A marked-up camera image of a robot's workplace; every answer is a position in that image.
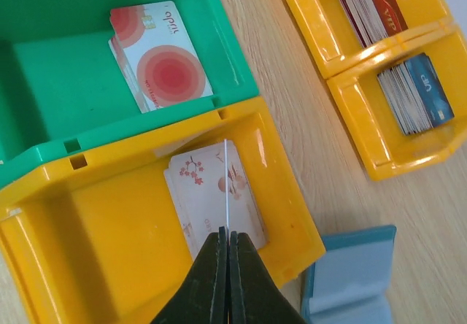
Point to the green plastic bin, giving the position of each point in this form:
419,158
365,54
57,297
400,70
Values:
62,91

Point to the blue card in rear bin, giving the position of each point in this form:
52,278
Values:
415,95

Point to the orange front plastic bin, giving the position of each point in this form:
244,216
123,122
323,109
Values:
95,237

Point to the white card with grey stripe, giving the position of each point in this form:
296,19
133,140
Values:
226,186

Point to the white patterned card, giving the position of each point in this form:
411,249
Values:
196,184

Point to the red card in rear bin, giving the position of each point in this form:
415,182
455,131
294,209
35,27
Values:
374,20

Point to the blue leather card holder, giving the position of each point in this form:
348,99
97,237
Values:
349,283

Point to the orange rear triple bin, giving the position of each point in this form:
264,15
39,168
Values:
351,70

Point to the white red circle card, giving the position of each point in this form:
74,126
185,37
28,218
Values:
156,56

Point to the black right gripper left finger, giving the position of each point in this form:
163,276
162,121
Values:
201,297

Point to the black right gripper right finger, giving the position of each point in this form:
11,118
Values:
253,296

